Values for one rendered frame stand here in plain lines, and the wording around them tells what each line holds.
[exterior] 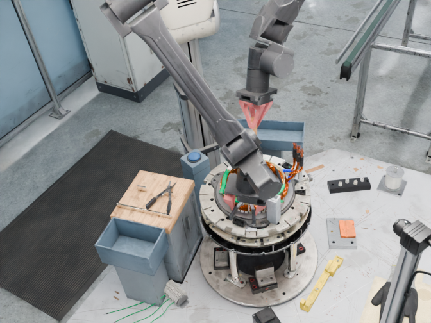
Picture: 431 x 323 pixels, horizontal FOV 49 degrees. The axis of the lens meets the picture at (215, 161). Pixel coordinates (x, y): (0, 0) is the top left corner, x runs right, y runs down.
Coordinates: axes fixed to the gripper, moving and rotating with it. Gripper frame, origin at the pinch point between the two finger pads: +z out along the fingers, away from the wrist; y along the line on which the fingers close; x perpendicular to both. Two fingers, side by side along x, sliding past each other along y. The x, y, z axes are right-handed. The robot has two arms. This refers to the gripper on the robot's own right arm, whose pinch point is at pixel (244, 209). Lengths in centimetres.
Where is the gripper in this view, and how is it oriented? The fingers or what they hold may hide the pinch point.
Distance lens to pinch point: 123.7
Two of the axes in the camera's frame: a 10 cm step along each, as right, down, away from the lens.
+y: 9.7, 1.8, -1.4
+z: -0.3, 7.1, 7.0
